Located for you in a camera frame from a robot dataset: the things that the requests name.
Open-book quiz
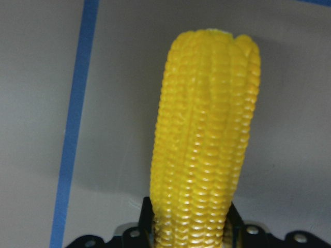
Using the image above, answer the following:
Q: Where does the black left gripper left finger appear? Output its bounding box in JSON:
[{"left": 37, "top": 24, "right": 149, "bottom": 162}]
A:
[{"left": 67, "top": 197, "right": 154, "bottom": 248}]

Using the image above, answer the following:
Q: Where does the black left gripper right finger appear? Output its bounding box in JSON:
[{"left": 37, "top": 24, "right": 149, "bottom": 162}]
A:
[{"left": 227, "top": 204, "right": 330, "bottom": 248}]

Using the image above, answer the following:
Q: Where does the yellow corn cob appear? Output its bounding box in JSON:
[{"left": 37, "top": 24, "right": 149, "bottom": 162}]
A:
[{"left": 150, "top": 29, "right": 261, "bottom": 247}]

